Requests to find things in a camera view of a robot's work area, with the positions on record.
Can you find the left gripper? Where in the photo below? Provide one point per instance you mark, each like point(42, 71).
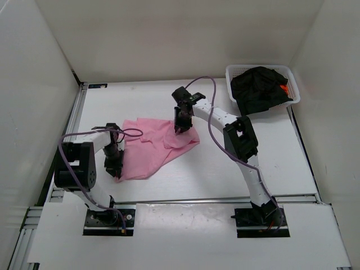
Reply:
point(113, 163)

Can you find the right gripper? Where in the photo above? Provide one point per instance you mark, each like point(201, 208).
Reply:
point(183, 121)

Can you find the pink t shirt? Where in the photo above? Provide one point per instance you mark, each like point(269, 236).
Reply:
point(159, 145)

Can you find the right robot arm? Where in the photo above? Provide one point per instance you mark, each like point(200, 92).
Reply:
point(240, 145)

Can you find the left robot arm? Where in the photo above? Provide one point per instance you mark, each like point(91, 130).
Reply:
point(75, 169)

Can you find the white plastic basket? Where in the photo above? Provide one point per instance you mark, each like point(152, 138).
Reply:
point(292, 88)

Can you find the white front cover board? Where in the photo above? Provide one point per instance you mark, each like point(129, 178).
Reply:
point(198, 236)

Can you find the black t shirt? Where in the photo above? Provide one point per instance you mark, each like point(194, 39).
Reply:
point(258, 89)

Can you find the blue table label sticker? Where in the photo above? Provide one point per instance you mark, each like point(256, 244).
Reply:
point(97, 86)

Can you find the orange garment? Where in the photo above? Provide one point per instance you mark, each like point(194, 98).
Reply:
point(285, 89)

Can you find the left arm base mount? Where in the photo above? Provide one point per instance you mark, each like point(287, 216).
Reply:
point(109, 223)

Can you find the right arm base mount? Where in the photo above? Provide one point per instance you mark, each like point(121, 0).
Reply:
point(252, 223)

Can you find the aluminium table frame rail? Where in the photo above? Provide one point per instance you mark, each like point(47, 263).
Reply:
point(30, 215)

